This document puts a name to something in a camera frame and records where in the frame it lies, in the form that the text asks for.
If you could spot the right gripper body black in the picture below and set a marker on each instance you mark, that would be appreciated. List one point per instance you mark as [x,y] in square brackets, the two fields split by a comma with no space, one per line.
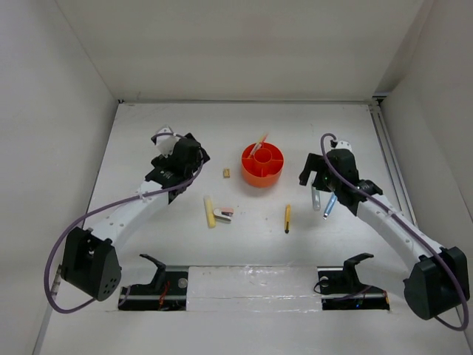
[323,180]

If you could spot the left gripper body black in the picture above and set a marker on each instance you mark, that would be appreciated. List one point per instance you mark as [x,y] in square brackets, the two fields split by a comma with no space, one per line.
[189,174]

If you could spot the pale green white highlighter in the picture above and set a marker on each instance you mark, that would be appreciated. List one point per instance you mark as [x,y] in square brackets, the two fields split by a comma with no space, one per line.
[316,200]

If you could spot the thick yellow highlighter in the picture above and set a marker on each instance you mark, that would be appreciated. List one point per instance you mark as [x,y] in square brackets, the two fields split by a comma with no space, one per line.
[209,212]

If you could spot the pink highlighter pen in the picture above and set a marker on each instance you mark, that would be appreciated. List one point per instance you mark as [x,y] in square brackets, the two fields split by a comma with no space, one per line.
[252,152]

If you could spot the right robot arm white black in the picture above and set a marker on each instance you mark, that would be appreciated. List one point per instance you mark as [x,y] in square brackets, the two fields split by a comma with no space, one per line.
[435,279]

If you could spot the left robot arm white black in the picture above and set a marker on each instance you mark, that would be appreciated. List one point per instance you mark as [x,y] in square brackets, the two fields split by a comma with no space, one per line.
[90,259]

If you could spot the blue utility knife pen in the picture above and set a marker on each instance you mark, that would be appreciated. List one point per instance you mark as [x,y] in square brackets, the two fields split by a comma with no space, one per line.
[330,205]

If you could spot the gold black pen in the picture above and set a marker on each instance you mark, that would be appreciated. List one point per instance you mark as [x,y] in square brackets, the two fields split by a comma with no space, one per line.
[287,218]

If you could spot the orange round divided container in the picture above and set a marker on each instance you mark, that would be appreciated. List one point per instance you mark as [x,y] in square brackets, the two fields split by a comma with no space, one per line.
[263,168]

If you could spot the pink white stapler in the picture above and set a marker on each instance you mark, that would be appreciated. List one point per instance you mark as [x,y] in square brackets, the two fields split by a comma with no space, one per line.
[223,214]

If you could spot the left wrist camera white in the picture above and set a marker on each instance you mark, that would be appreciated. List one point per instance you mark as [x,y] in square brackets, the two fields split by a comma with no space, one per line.
[164,139]

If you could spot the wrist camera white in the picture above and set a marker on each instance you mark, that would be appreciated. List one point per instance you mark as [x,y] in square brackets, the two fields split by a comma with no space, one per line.
[338,144]
[164,139]

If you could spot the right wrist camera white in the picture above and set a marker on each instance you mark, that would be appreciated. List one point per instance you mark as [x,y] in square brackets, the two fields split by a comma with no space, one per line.
[338,144]

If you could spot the aluminium rail right side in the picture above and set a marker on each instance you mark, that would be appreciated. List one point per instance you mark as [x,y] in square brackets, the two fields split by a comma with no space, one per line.
[388,154]

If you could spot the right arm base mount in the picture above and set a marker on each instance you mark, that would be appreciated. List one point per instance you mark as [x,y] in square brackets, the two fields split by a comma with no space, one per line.
[341,290]

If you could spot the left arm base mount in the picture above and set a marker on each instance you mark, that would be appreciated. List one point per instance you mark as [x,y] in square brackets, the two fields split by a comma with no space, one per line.
[166,290]

